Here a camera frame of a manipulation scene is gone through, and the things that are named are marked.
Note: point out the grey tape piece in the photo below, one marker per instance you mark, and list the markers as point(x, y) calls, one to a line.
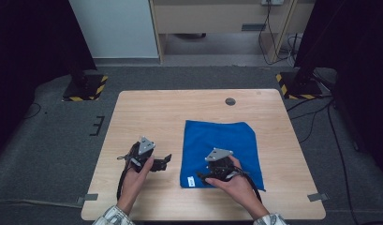
point(317, 197)
point(90, 198)

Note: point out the grey round table grommet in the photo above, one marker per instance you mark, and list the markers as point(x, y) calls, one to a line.
point(230, 101)

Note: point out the dark curtain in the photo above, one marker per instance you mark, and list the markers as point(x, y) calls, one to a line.
point(351, 47)
point(33, 47)

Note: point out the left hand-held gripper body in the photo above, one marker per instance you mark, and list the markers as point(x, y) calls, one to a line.
point(142, 156)

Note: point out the person's left hand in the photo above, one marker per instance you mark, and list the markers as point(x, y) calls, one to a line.
point(133, 184)

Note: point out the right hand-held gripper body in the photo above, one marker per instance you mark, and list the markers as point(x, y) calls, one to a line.
point(222, 167)

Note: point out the person's right hand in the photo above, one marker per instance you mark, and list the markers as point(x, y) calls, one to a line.
point(239, 187)

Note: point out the white power strip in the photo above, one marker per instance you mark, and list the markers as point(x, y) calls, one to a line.
point(272, 2)

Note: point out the black stand with striped base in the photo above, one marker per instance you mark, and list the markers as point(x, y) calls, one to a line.
point(86, 89)
point(300, 87)

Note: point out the blue cloth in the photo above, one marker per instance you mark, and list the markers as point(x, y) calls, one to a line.
point(223, 140)

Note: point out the black tape floor mark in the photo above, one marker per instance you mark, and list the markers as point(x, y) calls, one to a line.
point(98, 126)

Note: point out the white panel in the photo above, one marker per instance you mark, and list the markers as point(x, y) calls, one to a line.
point(117, 28)

